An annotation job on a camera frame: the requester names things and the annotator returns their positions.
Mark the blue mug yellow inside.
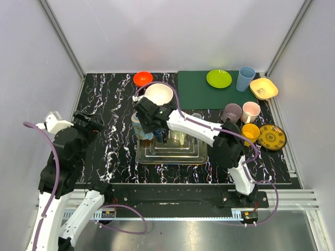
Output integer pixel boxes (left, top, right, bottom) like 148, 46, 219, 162
131, 113, 154, 140

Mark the dark blue mug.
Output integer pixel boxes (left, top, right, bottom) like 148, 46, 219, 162
153, 128, 169, 144

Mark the light green mug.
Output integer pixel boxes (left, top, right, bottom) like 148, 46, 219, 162
170, 130, 186, 145

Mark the grey-blue ceramic mug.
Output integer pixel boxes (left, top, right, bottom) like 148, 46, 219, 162
192, 113, 202, 119

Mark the translucent purple cup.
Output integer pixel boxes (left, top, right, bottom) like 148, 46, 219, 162
221, 103, 242, 124

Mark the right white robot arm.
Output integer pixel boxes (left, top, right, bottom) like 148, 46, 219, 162
132, 96, 258, 208

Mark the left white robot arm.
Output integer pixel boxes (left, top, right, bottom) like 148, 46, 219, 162
23, 111, 113, 250

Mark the pink mug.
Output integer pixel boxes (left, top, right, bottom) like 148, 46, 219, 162
240, 101, 261, 123

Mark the white ceramic bowl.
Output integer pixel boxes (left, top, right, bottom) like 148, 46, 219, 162
144, 83, 174, 106

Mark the orange red bowl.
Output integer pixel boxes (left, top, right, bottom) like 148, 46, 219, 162
133, 71, 153, 87

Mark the dark green mat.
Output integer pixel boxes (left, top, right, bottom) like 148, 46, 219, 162
177, 71, 256, 110

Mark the silver metal tray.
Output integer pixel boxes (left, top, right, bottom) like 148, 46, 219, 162
136, 135, 208, 165

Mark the lime green plate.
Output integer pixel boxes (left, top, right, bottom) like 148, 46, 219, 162
206, 69, 232, 88

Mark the small yellow bowl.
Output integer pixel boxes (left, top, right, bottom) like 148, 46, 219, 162
241, 123, 261, 143

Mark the light blue tumbler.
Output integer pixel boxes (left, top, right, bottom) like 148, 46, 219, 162
236, 66, 256, 92

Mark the yellow square dish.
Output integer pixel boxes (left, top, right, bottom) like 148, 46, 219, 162
250, 77, 278, 100

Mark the black gold patterned plate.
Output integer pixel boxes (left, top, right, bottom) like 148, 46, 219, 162
258, 124, 287, 151

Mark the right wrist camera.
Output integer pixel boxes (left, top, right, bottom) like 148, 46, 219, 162
132, 95, 143, 103

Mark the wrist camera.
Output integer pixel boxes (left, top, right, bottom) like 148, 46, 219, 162
36, 111, 74, 134
132, 95, 143, 103

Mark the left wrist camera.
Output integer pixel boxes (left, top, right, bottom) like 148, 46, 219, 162
36, 111, 74, 134

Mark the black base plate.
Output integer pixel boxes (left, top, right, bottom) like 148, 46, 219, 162
113, 184, 269, 219

